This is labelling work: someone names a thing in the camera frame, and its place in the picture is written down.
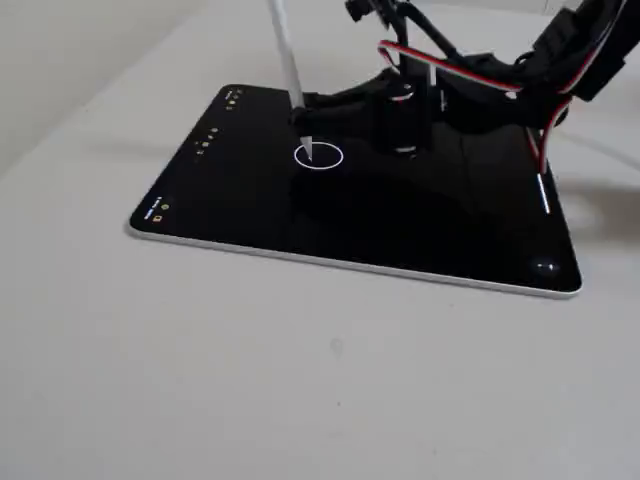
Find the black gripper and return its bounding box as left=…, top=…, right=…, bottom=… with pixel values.
left=289, top=64, right=452, bottom=157

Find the black screen tablet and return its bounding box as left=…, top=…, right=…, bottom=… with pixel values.
left=127, top=83, right=584, bottom=300

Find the white stylus pen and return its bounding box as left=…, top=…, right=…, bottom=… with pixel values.
left=266, top=0, right=314, bottom=163

